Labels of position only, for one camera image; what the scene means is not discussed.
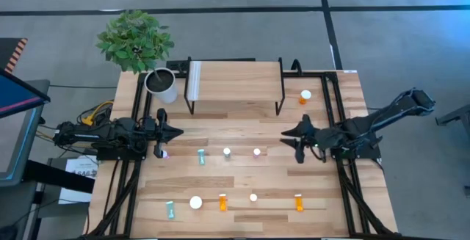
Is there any wooden shelf black metal frame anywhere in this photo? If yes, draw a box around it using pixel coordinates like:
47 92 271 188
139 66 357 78
183 57 286 117

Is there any white paper sign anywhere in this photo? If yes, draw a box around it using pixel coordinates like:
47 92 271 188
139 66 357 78
58 157 98 205

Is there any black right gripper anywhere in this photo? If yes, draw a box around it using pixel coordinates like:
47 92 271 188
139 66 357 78
280 115 330 163

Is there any dark grey side table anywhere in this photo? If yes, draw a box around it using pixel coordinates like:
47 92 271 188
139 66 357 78
435 103 470 138

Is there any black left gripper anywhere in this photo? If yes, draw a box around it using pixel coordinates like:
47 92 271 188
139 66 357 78
154 108 184 159

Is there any black power strip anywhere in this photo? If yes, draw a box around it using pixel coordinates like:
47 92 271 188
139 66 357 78
165 59 189 73

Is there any green leafy plant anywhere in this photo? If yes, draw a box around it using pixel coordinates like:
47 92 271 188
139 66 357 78
95 10 176 75

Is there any white plant pot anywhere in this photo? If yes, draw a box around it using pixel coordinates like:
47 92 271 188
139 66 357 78
143 67 179 105

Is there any thin black floor cable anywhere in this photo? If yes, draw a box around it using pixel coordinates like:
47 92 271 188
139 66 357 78
49 84 118 89

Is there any black hazard-striped mat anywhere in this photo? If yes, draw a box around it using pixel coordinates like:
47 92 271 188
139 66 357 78
0 37 29 74

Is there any black aluminium table frame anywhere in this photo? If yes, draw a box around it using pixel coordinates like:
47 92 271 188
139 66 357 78
86 70 400 239

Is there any yellow cable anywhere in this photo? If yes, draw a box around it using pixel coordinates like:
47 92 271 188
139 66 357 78
81 100 115 126

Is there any large tilted display screen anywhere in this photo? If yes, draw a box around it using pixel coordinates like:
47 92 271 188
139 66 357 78
0 67 51 188

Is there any black floor stand base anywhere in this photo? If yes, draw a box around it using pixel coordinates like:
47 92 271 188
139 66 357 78
21 159 96 194

